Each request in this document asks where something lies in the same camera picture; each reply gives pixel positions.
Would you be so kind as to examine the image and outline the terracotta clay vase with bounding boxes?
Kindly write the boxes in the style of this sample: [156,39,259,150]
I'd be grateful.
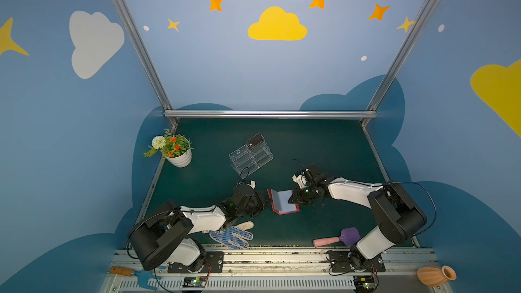
[417,266,457,287]

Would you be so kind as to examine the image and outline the left diagonal aluminium post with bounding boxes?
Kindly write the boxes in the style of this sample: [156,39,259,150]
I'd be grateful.
[111,0,172,112]

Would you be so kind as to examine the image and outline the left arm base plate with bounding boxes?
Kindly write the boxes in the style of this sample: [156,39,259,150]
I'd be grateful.
[168,252,224,274]

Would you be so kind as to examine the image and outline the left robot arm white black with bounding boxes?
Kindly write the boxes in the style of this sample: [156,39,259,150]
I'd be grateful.
[126,181,272,271]

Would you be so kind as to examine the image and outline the diagonal aluminium post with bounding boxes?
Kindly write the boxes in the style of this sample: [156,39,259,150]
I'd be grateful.
[111,0,172,112]
[366,0,441,118]

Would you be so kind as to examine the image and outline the red card holder wallet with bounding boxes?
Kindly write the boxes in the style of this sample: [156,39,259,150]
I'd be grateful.
[267,189,300,215]

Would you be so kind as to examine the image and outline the aluminium rail frame front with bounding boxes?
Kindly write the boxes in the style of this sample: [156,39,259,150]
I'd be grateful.
[100,245,453,292]

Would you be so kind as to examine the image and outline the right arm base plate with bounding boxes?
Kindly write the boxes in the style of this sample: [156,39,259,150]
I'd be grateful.
[326,250,385,274]

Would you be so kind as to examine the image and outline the green circuit board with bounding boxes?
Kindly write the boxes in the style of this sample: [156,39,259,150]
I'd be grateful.
[182,278,207,290]
[354,277,379,293]

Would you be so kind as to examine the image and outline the right green circuit board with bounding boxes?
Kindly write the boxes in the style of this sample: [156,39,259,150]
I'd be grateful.
[354,277,379,293]

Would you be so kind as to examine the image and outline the purple pink toy shovel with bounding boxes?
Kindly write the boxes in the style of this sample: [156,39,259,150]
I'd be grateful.
[313,227,361,247]

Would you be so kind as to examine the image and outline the horizontal aluminium back bar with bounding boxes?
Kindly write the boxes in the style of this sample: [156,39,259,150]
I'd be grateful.
[164,109,377,119]

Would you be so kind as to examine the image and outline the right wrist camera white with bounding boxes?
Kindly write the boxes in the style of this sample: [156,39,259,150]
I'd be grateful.
[292,174,309,189]

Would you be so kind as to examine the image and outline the blue fork wooden handle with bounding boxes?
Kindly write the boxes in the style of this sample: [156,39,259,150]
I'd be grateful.
[109,266,160,291]

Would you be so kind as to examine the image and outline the clear acrylic card organizer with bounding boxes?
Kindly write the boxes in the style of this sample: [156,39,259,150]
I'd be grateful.
[229,141,274,178]

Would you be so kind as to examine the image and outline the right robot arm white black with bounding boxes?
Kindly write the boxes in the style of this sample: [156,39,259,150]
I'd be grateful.
[288,165,427,269]

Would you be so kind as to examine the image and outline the blue dotted work glove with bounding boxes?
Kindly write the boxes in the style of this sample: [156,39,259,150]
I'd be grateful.
[208,221,255,250]

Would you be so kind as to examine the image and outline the right diagonal aluminium post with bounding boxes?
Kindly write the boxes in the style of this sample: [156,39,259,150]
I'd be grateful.
[366,0,441,118]

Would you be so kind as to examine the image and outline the white pot with flowers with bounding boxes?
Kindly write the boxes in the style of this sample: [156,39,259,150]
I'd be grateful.
[144,129,192,168]

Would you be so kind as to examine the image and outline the left green circuit board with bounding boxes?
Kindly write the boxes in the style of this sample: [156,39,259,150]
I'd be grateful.
[182,278,207,290]

